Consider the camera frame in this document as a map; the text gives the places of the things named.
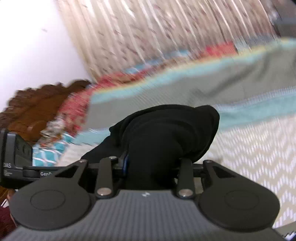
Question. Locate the floral curtain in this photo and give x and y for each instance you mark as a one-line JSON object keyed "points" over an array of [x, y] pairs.
{"points": [[114, 35]]}

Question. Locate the teal patterned pillow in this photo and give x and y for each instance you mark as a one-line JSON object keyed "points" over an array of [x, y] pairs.
{"points": [[50, 155]]}

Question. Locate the carved wooden headboard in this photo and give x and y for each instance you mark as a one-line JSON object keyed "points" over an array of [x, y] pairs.
{"points": [[29, 110]]}

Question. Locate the patterned blue bedspread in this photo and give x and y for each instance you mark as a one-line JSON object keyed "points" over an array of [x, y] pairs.
{"points": [[254, 94]]}

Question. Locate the red floral blanket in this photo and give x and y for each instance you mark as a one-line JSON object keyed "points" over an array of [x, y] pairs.
{"points": [[73, 111]]}

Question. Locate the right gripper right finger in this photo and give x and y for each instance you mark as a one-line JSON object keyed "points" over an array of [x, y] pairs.
{"points": [[215, 179]]}

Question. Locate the black pants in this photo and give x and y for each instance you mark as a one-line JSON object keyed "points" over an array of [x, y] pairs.
{"points": [[155, 141]]}

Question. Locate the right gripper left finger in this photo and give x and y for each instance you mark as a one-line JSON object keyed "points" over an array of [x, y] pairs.
{"points": [[100, 179]]}

